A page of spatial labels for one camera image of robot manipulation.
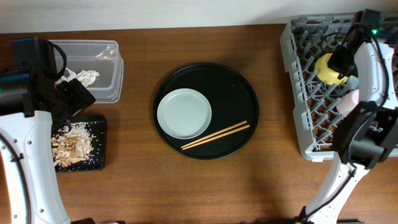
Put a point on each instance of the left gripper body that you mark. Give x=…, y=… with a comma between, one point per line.
x=78, y=99

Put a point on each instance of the wooden chopstick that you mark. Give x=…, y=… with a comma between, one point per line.
x=217, y=137
x=214, y=134

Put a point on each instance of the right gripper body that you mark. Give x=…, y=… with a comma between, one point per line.
x=343, y=62

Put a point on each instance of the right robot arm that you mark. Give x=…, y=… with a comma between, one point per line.
x=368, y=134

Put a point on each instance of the yellow bowl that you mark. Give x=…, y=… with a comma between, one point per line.
x=326, y=74

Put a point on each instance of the white napkin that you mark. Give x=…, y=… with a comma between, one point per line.
x=85, y=77

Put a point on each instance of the round black serving tray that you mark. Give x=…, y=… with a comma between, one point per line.
x=232, y=100

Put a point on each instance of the pink plastic cup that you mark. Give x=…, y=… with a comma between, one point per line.
x=348, y=103

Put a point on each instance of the blue plastic cup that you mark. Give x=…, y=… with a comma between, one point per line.
x=353, y=82

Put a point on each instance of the grey plate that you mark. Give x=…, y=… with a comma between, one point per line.
x=184, y=113

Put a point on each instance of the black rectangular tray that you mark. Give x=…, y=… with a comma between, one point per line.
x=99, y=127

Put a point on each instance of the grey dishwasher rack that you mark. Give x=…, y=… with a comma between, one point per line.
x=303, y=42

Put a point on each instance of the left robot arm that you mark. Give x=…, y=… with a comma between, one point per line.
x=38, y=136

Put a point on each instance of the peanut shells and rice scraps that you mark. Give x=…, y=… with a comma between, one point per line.
x=74, y=146

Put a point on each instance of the clear plastic bin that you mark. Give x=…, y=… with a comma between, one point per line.
x=102, y=56

